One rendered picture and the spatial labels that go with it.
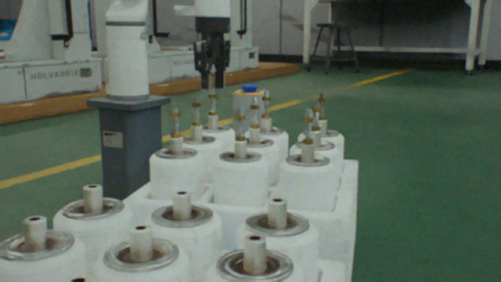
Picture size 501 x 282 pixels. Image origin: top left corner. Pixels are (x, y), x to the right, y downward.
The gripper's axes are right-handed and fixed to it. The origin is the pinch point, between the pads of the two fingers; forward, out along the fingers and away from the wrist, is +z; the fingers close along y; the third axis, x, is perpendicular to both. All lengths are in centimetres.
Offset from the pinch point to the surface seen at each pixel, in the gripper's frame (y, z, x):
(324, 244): -26.8, 21.3, -32.4
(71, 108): 129, 34, 145
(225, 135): -2.5, 10.7, -4.2
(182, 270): -64, 11, -27
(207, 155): -15.0, 12.1, -5.8
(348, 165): 6.6, 16.8, -29.1
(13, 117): 95, 34, 150
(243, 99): 13.7, 5.1, -1.4
